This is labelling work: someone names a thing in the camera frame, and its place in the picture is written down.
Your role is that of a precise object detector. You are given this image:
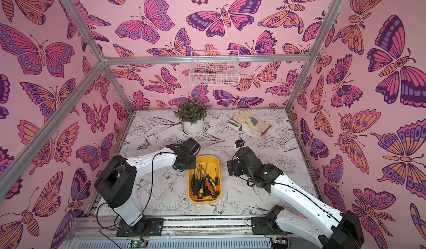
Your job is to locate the yellow plastic storage tray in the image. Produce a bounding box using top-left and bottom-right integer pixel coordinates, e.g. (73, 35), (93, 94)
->
(188, 155), (222, 204)

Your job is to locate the orange handled screwdriver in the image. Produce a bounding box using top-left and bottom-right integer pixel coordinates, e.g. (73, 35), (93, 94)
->
(200, 165), (217, 199)

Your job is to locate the black yellow Deli screwdriver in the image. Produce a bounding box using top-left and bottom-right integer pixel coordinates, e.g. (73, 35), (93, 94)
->
(190, 166), (199, 191)

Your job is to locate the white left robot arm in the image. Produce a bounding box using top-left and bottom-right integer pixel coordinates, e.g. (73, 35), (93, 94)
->
(95, 138), (201, 227)

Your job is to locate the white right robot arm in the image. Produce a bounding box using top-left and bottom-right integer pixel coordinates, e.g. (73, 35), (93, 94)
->
(227, 146), (365, 249)

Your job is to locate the black grey screwdriver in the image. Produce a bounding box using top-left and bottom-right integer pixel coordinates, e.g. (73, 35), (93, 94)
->
(202, 168), (211, 198)

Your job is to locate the small orange precision screwdriver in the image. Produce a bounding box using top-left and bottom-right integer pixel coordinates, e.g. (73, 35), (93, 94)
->
(215, 168), (220, 195)

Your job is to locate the white plastic plant pot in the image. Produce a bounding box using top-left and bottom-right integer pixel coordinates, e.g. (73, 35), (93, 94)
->
(183, 119), (205, 136)

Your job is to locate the green leafy plant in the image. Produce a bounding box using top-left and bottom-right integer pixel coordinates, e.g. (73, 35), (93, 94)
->
(174, 100), (207, 125)

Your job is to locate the cream green work glove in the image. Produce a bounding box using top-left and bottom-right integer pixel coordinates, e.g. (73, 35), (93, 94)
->
(227, 118), (259, 137)

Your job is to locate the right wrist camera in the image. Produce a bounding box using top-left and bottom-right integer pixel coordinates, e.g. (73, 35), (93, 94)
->
(234, 139), (245, 150)

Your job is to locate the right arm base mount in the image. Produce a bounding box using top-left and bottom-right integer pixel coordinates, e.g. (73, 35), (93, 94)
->
(250, 205), (285, 235)

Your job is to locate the white slotted cable duct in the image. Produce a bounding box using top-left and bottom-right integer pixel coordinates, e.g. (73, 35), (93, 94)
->
(74, 237), (272, 249)

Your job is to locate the white wire basket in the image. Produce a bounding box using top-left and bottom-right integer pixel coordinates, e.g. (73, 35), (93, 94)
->
(187, 50), (241, 87)

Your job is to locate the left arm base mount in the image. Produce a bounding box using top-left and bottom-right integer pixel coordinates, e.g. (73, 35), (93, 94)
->
(116, 217), (164, 237)

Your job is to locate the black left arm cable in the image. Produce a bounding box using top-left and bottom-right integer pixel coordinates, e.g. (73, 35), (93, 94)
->
(95, 151), (177, 249)

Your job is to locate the aluminium frame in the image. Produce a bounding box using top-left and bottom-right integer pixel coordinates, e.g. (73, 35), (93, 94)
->
(1, 0), (332, 212)

